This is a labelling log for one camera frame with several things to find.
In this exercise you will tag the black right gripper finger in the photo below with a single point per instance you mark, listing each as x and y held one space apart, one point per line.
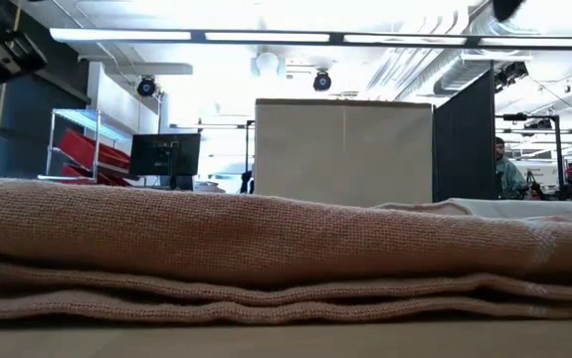
507 7

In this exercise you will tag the white towel beige checks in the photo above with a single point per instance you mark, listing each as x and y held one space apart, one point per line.
529 208

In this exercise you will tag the pink towel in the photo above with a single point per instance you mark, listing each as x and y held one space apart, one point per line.
265 238

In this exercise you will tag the black stage light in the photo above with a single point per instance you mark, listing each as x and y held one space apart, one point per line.
512 73

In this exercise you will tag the silver metal shelf rack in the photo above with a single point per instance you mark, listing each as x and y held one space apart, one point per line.
97 124

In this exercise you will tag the red storage bin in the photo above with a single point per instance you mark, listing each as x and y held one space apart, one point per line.
91 151
79 173

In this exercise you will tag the black ceiling spotlight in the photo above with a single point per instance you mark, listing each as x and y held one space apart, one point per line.
146 87
322 81

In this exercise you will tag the black partition panel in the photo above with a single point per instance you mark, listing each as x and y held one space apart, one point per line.
464 149

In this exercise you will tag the person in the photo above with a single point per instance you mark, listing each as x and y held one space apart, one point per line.
509 174

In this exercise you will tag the black computer monitor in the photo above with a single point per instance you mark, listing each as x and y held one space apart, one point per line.
166 154

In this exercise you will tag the white round ceiling lamp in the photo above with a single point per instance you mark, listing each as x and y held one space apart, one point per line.
268 63

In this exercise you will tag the black thin stand pole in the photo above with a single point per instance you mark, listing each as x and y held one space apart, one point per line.
247 183

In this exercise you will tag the silver ventilation duct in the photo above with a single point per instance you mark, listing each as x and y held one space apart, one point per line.
457 74

